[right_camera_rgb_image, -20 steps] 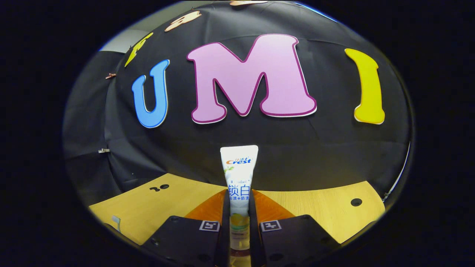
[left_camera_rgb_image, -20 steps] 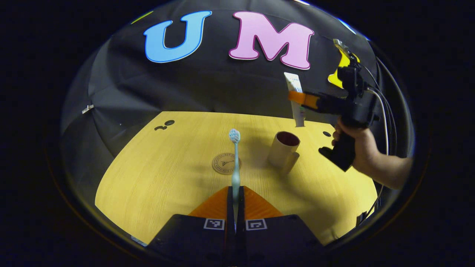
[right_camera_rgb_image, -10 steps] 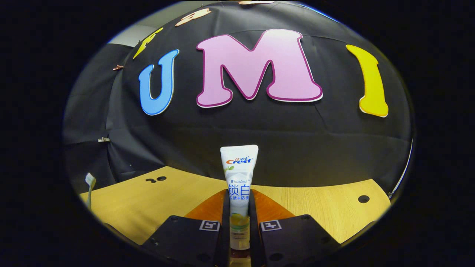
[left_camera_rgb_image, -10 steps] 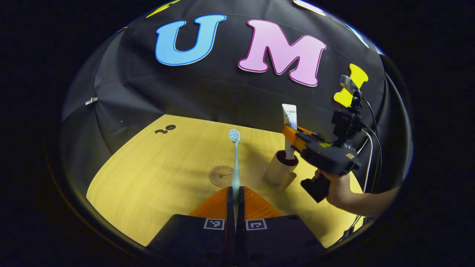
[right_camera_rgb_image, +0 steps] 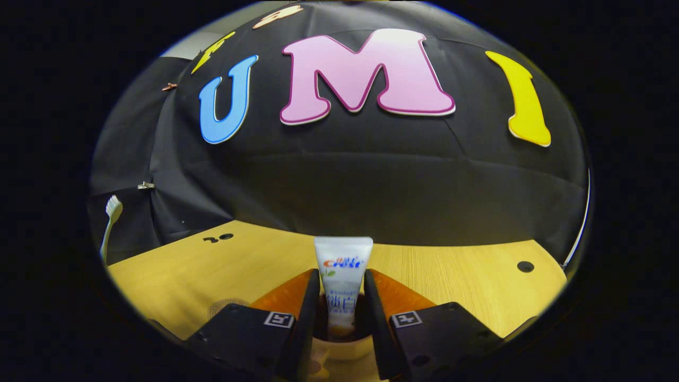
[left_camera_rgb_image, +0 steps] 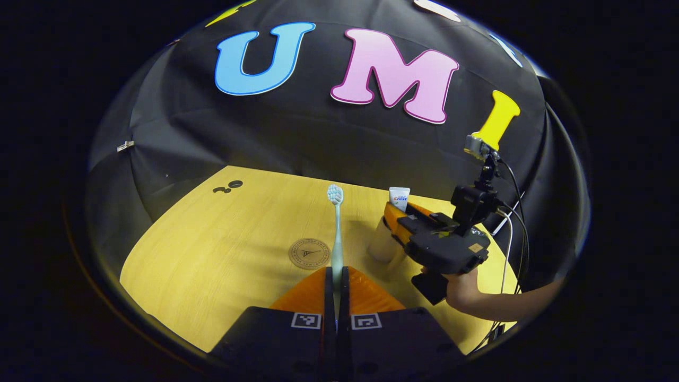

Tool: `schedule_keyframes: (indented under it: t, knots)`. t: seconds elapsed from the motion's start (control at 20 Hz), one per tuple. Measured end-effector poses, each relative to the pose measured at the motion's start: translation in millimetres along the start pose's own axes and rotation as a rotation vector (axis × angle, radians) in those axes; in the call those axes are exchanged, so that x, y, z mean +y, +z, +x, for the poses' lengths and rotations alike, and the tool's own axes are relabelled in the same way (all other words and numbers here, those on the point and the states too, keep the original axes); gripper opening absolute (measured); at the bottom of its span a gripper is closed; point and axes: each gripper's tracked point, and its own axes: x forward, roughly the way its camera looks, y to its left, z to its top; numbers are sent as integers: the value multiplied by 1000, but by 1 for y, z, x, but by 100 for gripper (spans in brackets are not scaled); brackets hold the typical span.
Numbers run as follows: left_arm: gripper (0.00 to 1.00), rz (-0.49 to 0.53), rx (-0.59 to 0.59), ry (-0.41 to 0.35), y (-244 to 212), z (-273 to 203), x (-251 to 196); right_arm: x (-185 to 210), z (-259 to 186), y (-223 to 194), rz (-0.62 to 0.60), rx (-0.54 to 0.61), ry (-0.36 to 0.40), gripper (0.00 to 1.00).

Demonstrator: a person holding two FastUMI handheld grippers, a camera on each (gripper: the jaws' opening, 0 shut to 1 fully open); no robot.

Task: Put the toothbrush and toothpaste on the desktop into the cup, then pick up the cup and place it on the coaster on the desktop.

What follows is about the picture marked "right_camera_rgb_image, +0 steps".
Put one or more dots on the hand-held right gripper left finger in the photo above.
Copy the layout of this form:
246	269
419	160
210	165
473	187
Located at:
307	318

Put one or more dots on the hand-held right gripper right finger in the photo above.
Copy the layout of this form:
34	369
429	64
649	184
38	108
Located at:
374	318

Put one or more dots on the beige cup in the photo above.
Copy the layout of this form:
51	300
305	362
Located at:
339	350

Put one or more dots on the white toothpaste tube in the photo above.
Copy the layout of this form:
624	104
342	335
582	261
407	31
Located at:
342	276

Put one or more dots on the pale green toothbrush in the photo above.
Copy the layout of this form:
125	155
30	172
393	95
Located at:
110	223

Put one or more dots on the wooden desktop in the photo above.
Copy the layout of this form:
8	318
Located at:
451	281

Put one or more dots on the black backdrop cloth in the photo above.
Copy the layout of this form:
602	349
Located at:
371	180

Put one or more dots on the silver metal clip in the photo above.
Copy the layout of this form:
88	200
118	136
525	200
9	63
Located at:
146	185

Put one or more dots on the copper metal clip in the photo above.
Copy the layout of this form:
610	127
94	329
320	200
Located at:
170	86

